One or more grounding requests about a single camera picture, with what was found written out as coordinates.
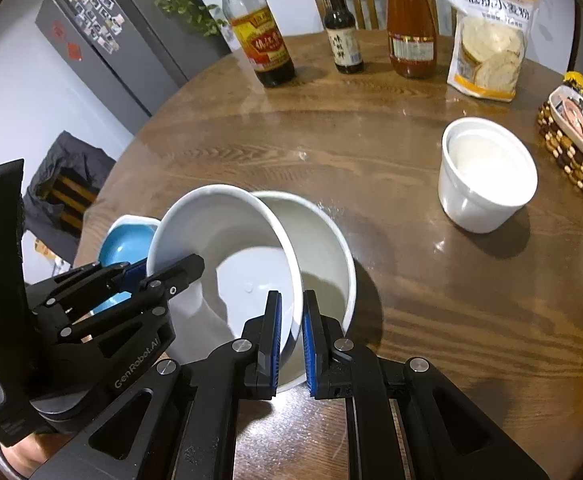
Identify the wooden slatted chair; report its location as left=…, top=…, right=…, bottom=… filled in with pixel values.
left=36, top=170, right=95, bottom=236

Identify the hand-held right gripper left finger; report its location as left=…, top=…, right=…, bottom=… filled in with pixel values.
left=36, top=290, right=283, bottom=480

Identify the group of fridge photo magnets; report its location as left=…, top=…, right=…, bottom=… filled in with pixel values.
left=64, top=0, right=123, bottom=53

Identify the large clear sauce bottle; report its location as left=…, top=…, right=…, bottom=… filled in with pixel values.
left=208, top=0, right=296, bottom=88

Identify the large white bowl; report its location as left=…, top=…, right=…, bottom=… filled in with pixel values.
left=249, top=190, right=358, bottom=394

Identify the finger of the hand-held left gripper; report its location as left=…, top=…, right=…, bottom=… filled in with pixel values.
left=34, top=260, right=147, bottom=318
left=59, top=254, right=206, bottom=346

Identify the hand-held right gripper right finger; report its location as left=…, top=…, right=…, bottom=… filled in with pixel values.
left=301, top=290, right=547, bottom=480

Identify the blue plate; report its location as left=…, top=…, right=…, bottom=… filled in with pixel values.
left=92, top=224, right=158, bottom=316

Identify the yellow patterned snack packet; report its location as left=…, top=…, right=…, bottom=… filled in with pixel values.
left=536, top=85, right=583, bottom=206

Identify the small white bowl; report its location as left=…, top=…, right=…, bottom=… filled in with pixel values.
left=438, top=116, right=539, bottom=235

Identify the medium white bowl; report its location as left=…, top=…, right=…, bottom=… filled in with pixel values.
left=146, top=184, right=305, bottom=367

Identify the white flour bag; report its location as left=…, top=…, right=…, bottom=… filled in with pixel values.
left=440, top=0, right=543, bottom=103

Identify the small dark sauce bottle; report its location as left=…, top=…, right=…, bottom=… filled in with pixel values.
left=316, top=0, right=365, bottom=75

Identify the grey refrigerator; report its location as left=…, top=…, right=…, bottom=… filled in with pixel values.
left=34, top=0, right=232, bottom=136

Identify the person's left hand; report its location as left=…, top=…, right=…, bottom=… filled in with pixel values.
left=2, top=430, right=67, bottom=478

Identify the orange sauce bottle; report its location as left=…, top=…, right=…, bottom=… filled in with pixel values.
left=381, top=0, right=439, bottom=79

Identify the dark cloth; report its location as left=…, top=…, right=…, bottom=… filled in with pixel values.
left=24, top=130, right=117, bottom=261

